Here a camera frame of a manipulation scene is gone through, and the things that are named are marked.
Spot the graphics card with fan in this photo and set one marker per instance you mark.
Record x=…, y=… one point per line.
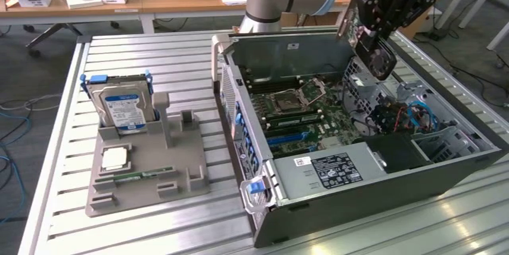
x=381, y=58

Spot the white table leg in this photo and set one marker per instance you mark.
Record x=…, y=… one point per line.
x=498, y=36

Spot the perforated metal drive cage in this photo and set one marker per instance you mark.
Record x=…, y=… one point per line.
x=366, y=94

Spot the metal socket cover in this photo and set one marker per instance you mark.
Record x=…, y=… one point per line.
x=314, y=88

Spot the CPU socket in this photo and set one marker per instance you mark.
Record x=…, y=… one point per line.
x=286, y=102

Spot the green motherboard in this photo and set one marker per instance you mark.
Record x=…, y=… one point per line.
x=334, y=124

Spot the silver disk bay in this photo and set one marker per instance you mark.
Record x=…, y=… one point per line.
x=445, y=144

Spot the wooden desk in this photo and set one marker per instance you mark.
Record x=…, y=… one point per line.
x=179, y=1

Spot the blue expansion slot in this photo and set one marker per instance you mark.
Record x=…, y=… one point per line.
x=287, y=138

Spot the grey power supply unit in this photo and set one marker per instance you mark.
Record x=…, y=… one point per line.
x=294, y=183

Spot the open black PC case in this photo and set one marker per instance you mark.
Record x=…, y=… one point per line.
x=358, y=201

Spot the blue case latch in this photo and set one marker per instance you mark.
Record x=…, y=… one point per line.
x=255, y=186

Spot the hard disk in blue caddy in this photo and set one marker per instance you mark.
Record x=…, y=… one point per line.
x=123, y=109

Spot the grey plastic parts rack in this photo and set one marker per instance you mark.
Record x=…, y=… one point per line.
x=159, y=183

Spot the silver CPU chip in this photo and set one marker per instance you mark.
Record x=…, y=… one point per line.
x=113, y=158

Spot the black plastic air duct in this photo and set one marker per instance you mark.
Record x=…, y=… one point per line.
x=393, y=153

